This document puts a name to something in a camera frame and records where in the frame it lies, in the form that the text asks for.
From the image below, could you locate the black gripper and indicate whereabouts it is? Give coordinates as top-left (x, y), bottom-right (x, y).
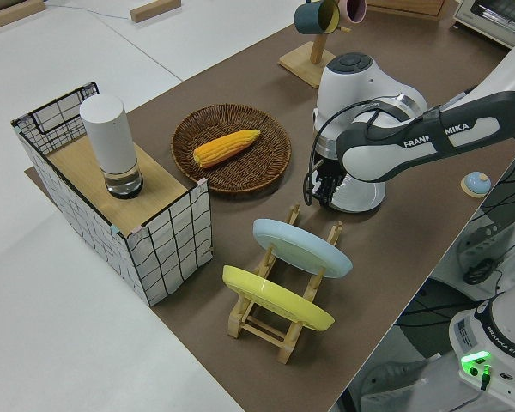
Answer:
top-left (312, 158), bottom-right (345, 210)

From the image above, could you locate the gray plate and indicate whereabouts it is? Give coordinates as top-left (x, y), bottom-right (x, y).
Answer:
top-left (325, 171), bottom-right (387, 214)

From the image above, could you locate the light blue plate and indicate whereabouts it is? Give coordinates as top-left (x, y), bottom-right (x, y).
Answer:
top-left (252, 218), bottom-right (354, 279)

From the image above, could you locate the yellow plate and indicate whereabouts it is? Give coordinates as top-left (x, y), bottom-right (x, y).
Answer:
top-left (221, 264), bottom-right (336, 332)

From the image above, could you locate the wooden plate rack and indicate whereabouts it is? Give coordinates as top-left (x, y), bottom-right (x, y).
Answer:
top-left (227, 204), bottom-right (344, 365)

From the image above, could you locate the brown wicker basket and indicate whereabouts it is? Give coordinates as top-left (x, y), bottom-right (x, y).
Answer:
top-left (171, 104), bottom-right (292, 195)

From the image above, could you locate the brown table mat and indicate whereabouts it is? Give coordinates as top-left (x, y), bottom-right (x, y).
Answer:
top-left (23, 19), bottom-right (515, 412)

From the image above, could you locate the yellow corn cob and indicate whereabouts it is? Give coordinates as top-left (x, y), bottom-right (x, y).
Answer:
top-left (192, 129), bottom-right (261, 169)

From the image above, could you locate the wooden mug rack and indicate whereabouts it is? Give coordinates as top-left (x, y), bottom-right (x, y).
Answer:
top-left (277, 23), bottom-right (353, 89)

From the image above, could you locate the blue service bell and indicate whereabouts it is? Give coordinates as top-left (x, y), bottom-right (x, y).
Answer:
top-left (461, 171), bottom-right (493, 199)

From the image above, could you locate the dark blue mug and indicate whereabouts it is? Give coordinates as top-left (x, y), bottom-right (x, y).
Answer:
top-left (294, 0), bottom-right (341, 35)

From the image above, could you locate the pink mug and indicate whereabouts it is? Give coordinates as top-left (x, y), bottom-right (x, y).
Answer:
top-left (338, 0), bottom-right (368, 25)

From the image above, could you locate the large wooden box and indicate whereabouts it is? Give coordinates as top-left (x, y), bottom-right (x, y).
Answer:
top-left (367, 0), bottom-right (448, 18)

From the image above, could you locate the white cylinder bottle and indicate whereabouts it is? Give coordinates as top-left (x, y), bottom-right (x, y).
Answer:
top-left (79, 94), bottom-right (145, 200)

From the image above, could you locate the white toaster oven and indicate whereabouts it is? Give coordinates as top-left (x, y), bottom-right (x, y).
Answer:
top-left (452, 0), bottom-right (515, 49)

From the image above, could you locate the wooden block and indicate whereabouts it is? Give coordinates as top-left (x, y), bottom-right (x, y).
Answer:
top-left (130, 0), bottom-right (184, 23)
top-left (0, 0), bottom-right (46, 30)

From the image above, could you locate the black arm wrist cable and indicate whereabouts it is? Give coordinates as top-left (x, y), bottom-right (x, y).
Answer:
top-left (303, 100), bottom-right (445, 208)

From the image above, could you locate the wire grid wooden shelf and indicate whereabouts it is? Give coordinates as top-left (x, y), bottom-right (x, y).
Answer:
top-left (11, 81), bottom-right (214, 306)

